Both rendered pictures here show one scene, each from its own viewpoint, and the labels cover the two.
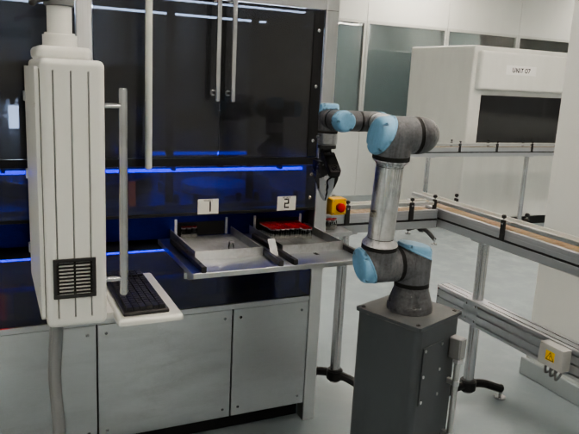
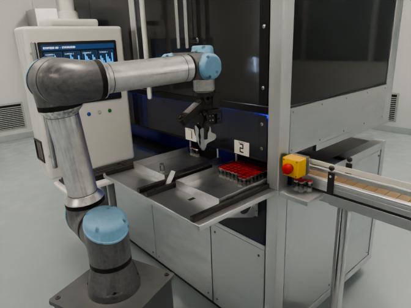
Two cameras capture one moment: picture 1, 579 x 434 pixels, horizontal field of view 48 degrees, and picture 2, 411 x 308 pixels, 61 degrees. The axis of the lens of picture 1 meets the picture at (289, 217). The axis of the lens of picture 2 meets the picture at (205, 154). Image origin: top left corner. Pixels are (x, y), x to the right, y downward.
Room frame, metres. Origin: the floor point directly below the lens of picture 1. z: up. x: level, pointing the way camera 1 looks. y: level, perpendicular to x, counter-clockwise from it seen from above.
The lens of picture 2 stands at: (2.11, -1.32, 1.46)
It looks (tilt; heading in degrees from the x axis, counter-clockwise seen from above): 18 degrees down; 75
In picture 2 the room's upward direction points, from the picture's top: 2 degrees counter-clockwise
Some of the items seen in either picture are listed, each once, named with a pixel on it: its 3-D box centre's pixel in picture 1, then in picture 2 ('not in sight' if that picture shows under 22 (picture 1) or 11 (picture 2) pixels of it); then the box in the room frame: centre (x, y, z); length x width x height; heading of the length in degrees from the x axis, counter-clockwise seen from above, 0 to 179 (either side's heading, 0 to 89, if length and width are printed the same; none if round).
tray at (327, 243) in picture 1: (294, 237); (227, 180); (2.55, -0.02, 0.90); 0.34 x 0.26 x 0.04; 26
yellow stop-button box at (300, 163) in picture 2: (335, 205); (295, 165); (2.77, -0.20, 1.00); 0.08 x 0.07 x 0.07; 26
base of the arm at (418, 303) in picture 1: (410, 294); (112, 271); (2.07, -0.42, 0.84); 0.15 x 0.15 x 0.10
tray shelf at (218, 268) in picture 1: (262, 251); (188, 180); (2.41, 0.10, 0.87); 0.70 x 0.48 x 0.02; 116
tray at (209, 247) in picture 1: (214, 242); (177, 162); (2.40, 0.28, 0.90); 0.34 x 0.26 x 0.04; 26
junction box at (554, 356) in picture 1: (554, 356); not in sight; (2.41, -1.08, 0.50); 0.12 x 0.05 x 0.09; 26
